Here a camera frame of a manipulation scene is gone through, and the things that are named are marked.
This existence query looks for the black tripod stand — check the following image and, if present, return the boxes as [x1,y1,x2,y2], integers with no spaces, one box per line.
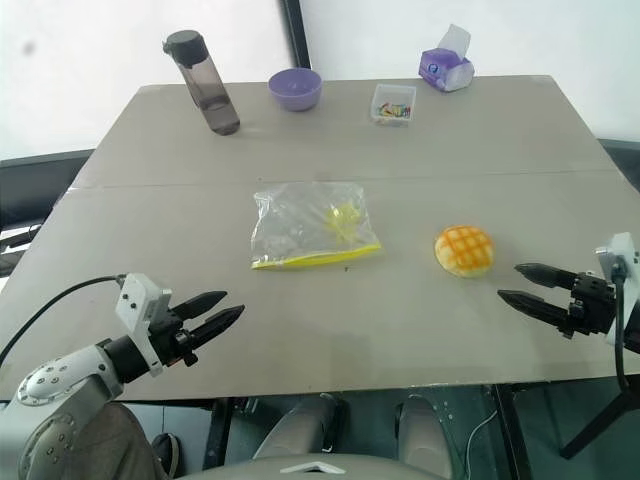
[557,385,640,460]

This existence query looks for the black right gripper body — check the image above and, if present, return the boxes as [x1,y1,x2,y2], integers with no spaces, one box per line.
[558,269,618,340]

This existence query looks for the grey robot torso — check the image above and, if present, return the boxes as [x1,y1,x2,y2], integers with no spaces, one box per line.
[174,453,446,480]

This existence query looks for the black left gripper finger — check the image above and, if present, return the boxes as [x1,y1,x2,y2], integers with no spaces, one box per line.
[173,291,228,322]
[188,304,247,354]

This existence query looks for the dark window frame post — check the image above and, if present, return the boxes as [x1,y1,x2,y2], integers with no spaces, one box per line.
[281,0,313,71]

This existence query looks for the purple plastic bowl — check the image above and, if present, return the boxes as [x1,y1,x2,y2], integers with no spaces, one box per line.
[267,68,323,113]

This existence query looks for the yellow bun toy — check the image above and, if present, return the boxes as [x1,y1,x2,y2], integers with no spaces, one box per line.
[433,224,496,279]

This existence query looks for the silver robot leg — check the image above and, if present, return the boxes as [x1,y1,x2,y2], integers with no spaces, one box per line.
[397,393,455,480]
[252,393,346,461]

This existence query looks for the grey transparent water bottle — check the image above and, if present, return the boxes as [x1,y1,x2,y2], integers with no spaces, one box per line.
[161,30,242,137]

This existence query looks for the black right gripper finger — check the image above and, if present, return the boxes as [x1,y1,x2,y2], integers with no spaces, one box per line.
[496,289,572,331]
[514,262,579,293]

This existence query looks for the clear zip bag yellow seal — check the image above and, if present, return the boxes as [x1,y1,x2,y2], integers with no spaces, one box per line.
[249,180,383,272]

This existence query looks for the black table leg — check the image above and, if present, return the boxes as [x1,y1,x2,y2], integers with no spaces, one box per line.
[494,383,533,480]
[203,397,236,470]

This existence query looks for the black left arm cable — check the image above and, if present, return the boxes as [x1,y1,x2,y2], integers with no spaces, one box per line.
[0,273,128,365]

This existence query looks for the purple tissue pack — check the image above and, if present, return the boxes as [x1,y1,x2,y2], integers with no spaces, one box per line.
[418,23,476,94]

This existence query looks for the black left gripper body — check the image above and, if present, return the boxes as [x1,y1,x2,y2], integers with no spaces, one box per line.
[149,308,199,370]

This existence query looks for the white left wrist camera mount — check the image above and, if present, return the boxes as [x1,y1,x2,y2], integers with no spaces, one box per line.
[114,272,173,378]

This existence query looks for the thin white cable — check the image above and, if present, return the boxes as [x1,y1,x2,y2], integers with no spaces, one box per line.
[463,383,506,472]

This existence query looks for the clear box of coloured clips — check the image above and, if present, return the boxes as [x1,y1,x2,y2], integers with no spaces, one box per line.
[369,83,418,128]

